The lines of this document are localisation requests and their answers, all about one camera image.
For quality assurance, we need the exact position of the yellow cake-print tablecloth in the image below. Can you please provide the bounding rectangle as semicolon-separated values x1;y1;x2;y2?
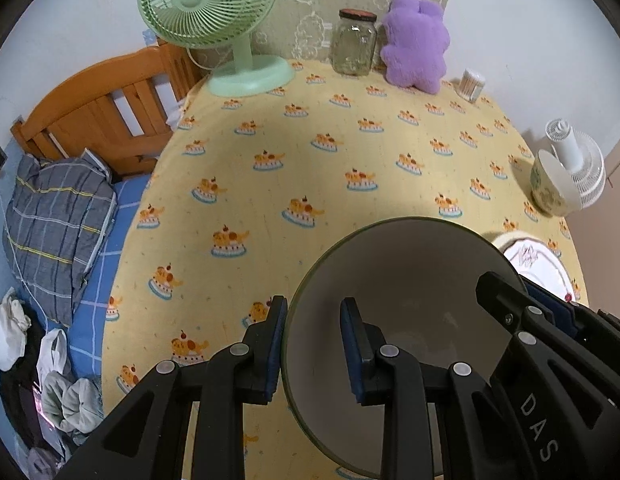
100;57;588;480

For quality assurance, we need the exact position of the blue checked bedsheet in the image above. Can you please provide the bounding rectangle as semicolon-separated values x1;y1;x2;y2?
64;177;155;386

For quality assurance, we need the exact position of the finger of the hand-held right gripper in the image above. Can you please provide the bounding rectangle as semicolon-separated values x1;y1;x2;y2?
475;271;620;480
520;277;620;356

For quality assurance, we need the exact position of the purple plush toy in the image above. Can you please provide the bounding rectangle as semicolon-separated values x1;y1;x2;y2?
380;0;451;95

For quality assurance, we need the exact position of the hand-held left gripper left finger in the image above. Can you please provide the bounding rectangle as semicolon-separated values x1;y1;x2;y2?
54;295;289;480

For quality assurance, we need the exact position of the glass jar with dark lid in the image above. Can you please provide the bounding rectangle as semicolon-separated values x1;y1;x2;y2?
331;8;379;77

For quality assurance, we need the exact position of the green patterned wall sheet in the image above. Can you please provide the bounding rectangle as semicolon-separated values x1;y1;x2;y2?
250;0;455;78

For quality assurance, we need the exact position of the grey plaid pillow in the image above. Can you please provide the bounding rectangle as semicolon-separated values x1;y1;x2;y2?
4;149;118;328

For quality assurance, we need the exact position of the small floral bowl dark rim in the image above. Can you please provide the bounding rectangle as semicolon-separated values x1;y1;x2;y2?
280;216;528;480

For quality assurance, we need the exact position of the white scalloped floral plate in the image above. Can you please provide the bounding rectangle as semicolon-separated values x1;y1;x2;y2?
491;231;583;306

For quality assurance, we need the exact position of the green desk fan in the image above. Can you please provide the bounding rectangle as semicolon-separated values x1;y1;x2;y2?
138;0;295;97

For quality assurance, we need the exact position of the white cloth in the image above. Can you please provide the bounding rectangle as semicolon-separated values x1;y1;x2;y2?
0;287;33;371

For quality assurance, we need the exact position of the grey clothing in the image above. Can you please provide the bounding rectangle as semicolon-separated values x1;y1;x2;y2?
42;372;105;433

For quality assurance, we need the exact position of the cotton swab container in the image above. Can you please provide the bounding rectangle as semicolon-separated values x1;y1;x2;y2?
460;67;487;103

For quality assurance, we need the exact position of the wooden bed headboard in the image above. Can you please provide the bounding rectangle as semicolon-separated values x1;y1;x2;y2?
10;42;203;176

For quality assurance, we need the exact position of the large white floral bowl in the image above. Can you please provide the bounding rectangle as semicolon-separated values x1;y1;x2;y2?
529;150;586;217

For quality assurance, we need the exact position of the white plastic bag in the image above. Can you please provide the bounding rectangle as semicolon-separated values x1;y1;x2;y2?
37;329;70;386

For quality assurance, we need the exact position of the dark cloth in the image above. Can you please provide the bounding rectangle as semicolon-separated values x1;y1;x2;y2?
0;320;65;461

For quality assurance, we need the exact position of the beige door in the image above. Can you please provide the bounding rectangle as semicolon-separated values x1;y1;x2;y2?
565;130;620;321

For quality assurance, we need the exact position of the white desk fan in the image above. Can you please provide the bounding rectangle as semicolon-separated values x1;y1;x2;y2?
537;118;607;211

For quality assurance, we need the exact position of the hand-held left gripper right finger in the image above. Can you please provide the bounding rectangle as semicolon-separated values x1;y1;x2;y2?
340;297;541;480

